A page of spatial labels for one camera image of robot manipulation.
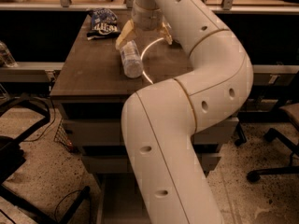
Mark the blue chip bag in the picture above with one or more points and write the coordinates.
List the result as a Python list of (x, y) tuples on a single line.
[(104, 24)]

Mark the clear plastic water bottle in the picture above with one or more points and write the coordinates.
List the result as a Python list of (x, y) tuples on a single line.
[(131, 60)]

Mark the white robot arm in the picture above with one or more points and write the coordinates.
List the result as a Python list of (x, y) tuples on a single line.
[(158, 121)]

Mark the wire basket on floor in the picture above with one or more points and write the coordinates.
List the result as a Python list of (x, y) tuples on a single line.
[(61, 138)]

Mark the black office chair right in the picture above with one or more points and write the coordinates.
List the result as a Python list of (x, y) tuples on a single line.
[(281, 151)]

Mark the open bottom drawer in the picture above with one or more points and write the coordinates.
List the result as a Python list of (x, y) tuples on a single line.
[(120, 201)]

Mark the black chair left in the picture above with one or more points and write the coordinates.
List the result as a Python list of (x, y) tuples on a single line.
[(12, 158)]

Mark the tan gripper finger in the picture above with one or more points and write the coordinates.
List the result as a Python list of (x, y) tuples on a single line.
[(128, 33), (165, 33)]

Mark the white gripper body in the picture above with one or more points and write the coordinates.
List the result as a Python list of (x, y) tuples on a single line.
[(147, 19)]

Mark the plastic bottle at left edge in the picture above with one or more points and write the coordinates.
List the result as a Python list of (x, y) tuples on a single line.
[(6, 59)]

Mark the grey shelf rail left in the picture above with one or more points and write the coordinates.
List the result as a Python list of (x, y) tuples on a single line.
[(42, 72)]

